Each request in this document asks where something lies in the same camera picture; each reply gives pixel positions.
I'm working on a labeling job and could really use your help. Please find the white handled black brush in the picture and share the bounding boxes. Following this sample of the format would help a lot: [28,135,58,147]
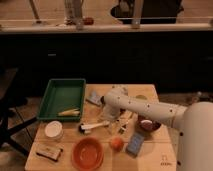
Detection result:
[78,121,110,134]

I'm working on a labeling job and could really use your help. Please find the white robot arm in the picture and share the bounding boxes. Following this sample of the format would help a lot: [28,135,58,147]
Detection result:
[104,87,213,171]

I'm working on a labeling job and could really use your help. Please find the small brush with fork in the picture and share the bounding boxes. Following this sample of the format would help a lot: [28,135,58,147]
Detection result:
[118,113,134,134]

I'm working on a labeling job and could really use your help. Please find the grey blue cloth piece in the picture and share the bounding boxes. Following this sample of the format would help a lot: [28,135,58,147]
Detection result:
[86,91,102,106]

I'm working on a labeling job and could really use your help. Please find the yellow corn in tray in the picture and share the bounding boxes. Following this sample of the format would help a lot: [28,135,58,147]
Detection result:
[58,109,80,116]

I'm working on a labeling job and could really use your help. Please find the green plastic tray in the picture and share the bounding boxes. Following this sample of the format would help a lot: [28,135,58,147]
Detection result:
[37,79,86,122]

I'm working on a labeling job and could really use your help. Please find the dark red bowl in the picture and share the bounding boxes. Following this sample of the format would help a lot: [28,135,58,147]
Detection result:
[137,116,161,132]

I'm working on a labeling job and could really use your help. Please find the orange ball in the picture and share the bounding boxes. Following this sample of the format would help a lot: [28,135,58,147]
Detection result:
[110,137,124,152]

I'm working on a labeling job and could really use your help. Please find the blue sponge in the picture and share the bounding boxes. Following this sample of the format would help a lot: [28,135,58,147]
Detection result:
[126,132,144,157]

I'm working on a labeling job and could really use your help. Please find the red object on shelf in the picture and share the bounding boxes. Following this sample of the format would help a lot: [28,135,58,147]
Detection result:
[83,17,94,25]

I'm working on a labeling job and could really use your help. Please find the white cup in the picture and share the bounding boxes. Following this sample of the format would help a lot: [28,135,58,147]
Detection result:
[44,121,63,140]

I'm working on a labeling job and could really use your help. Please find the orange bowl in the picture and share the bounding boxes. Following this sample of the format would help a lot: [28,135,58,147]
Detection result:
[71,137,104,171]

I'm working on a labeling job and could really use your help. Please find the wooden block eraser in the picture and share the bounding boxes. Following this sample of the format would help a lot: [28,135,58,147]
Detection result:
[36,144,63,162]

